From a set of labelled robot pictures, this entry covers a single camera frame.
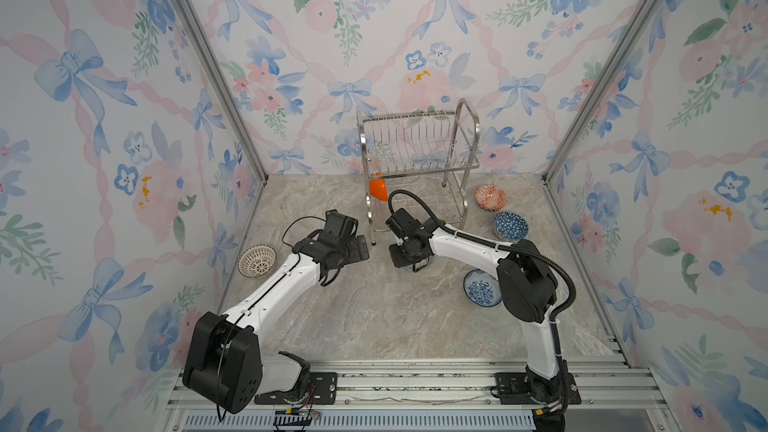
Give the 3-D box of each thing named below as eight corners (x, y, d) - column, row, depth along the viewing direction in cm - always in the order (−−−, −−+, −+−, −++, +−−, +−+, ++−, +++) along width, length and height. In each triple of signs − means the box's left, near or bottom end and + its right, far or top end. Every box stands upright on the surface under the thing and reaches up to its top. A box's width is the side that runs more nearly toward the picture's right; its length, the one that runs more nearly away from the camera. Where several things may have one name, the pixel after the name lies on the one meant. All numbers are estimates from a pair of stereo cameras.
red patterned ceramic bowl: (476, 213, 110) (479, 207, 107) (471, 190, 117) (473, 184, 114) (507, 213, 110) (510, 207, 107) (500, 190, 117) (502, 184, 114)
